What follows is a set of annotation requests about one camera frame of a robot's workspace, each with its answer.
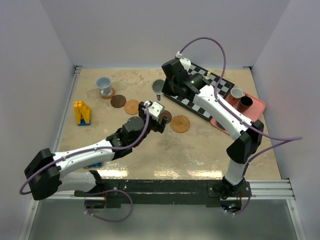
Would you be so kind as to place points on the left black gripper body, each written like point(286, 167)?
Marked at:
point(154, 125)

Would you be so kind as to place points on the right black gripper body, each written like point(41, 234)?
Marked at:
point(169, 87)

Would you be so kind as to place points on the dark walnut coaster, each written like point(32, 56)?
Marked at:
point(165, 114)
point(118, 101)

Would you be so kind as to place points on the grey white mug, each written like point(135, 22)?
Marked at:
point(157, 88)

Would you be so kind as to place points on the large woven rattan coaster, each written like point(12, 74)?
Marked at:
point(180, 124)

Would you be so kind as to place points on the small woven rattan coaster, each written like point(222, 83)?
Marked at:
point(131, 107)

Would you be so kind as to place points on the light blue cup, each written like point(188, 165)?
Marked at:
point(103, 82)

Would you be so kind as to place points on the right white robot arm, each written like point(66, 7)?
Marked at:
point(244, 132)

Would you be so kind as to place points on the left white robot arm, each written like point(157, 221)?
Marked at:
point(52, 172)

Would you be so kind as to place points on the black maroon cup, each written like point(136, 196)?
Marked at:
point(244, 104)

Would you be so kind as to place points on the white chess piece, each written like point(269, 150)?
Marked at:
point(208, 75)

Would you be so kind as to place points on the black white chessboard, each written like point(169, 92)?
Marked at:
point(208, 100)

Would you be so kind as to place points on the white floral mug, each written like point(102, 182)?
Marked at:
point(235, 95)

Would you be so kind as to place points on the orange toy car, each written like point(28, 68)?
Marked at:
point(94, 165)

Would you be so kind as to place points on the yellow toy block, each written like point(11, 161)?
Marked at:
point(82, 113)

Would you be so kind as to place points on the pink plastic tray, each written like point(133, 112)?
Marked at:
point(255, 111)

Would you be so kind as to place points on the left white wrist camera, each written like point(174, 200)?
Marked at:
point(155, 109)

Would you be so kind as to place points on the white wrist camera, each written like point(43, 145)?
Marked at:
point(155, 109)
point(186, 63)

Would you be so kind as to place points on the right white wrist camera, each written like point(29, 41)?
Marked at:
point(186, 63)

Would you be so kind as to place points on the aluminium left rail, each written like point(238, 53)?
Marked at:
point(69, 98)

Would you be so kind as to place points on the aluminium rail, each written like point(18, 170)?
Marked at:
point(69, 98)
point(260, 189)

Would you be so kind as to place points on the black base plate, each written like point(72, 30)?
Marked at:
point(211, 193)

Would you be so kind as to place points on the aluminium front rail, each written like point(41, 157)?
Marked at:
point(260, 189)

